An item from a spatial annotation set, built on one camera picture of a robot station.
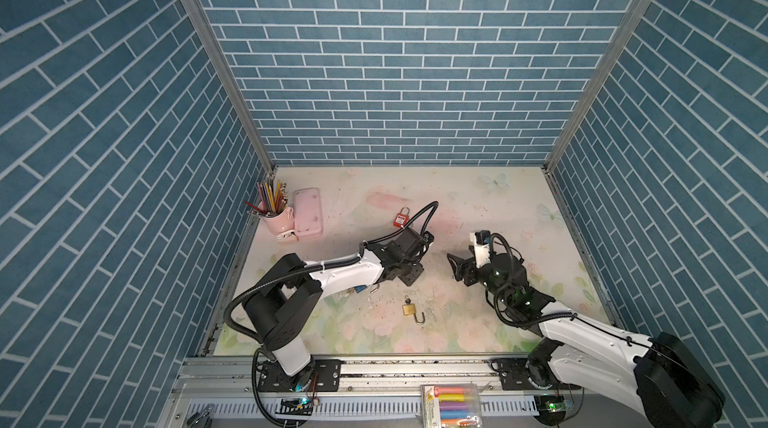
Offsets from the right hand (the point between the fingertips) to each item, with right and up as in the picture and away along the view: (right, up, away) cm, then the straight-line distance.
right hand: (457, 248), depth 83 cm
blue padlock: (-28, -13, +5) cm, 31 cm away
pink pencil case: (-49, +10, +22) cm, 55 cm away
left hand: (-12, -6, +6) cm, 14 cm away
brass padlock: (-13, -18, +2) cm, 22 cm away
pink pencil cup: (-55, +6, +12) cm, 56 cm away
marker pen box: (-4, -34, -15) cm, 37 cm away
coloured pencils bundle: (-58, +14, +13) cm, 61 cm away
